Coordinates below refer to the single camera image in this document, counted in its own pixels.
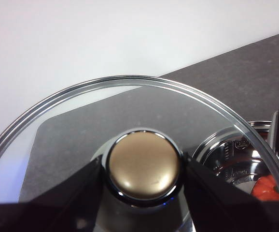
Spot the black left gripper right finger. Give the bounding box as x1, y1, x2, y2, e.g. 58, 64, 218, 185
182, 152, 279, 232

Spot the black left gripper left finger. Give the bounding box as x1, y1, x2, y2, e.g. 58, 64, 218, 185
0, 155, 104, 232

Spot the orange pumpkin with green stem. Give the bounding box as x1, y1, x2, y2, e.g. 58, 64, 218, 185
250, 174, 279, 202

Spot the glass lid with green knob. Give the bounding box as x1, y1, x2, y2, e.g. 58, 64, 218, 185
0, 74, 279, 232

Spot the pale green electric steamer pot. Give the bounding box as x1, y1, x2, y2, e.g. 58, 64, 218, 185
192, 120, 279, 202

